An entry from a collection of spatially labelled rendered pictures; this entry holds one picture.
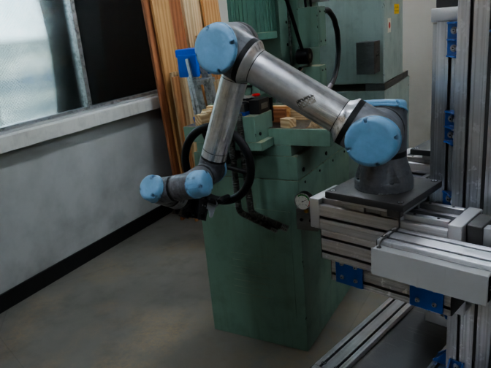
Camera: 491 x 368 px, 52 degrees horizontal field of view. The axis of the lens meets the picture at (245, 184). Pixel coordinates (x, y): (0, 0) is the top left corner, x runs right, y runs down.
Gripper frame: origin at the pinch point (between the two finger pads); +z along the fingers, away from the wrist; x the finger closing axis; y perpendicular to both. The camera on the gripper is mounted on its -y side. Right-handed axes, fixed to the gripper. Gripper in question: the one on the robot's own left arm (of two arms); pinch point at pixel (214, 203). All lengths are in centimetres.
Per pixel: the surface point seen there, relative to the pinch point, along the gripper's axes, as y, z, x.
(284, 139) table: -26.6, 12.0, 16.4
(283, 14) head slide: -77, 16, 6
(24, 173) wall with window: -9, 28, -133
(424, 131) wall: -107, 255, 20
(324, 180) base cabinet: -20, 45, 21
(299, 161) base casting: -20.4, 17.8, 20.7
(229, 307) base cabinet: 37, 49, -14
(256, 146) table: -21.4, 4.1, 10.3
